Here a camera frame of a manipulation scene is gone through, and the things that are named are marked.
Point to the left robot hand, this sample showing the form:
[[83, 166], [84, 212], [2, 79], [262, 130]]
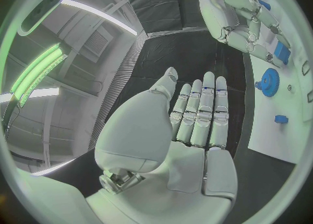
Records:
[[151, 149]]

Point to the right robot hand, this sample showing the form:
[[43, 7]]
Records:
[[217, 12]]

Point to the blue peg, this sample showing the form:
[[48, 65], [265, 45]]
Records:
[[264, 4]]

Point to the blue rectangular plug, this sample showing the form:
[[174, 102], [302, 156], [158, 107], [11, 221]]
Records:
[[281, 51]]

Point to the small blue plug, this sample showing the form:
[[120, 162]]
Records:
[[280, 119]]

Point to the white task board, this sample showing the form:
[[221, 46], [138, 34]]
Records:
[[276, 139]]

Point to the blue gear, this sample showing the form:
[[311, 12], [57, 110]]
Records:
[[271, 85]]

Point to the glowing light bar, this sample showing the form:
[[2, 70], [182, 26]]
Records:
[[36, 69]]

